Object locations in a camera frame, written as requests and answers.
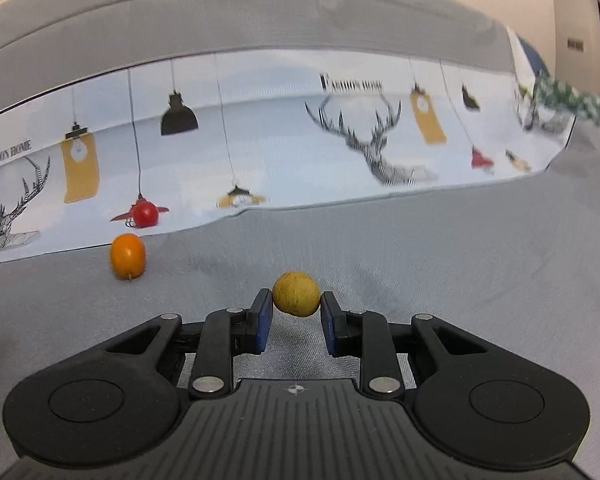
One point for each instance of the wall vent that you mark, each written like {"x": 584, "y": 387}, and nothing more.
{"x": 575, "y": 45}

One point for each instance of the red cherry tomato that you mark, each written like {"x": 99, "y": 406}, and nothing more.
{"x": 145, "y": 214}

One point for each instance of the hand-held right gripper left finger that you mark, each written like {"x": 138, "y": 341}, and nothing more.
{"x": 264, "y": 322}

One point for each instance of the small orange kumquat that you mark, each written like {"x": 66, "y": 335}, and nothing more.
{"x": 127, "y": 256}

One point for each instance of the green white checked cloth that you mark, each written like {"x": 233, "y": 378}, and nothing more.
{"x": 580, "y": 102}

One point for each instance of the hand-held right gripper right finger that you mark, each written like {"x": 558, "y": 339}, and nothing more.
{"x": 330, "y": 327}

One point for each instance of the printed deer and lamp cloth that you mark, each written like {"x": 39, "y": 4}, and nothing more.
{"x": 290, "y": 150}

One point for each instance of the small yellow round fruit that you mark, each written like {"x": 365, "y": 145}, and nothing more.
{"x": 296, "y": 294}

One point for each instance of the blue pillow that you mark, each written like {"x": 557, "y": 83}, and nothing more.
{"x": 536, "y": 60}

